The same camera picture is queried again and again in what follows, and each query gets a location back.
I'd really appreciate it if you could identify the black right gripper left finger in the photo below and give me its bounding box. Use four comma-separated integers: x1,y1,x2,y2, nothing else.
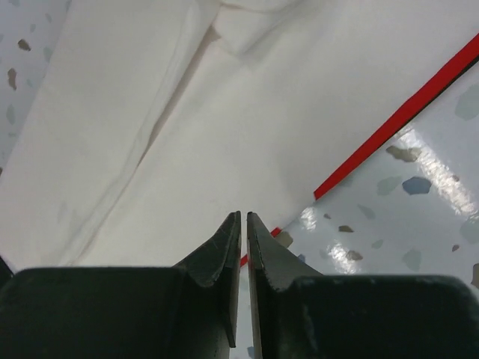
1,212,241,358

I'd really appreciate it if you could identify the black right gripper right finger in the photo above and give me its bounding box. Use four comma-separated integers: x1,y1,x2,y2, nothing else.
247,212,478,358

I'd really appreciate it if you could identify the white t shirt red print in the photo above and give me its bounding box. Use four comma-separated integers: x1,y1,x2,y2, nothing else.
1,1,478,271

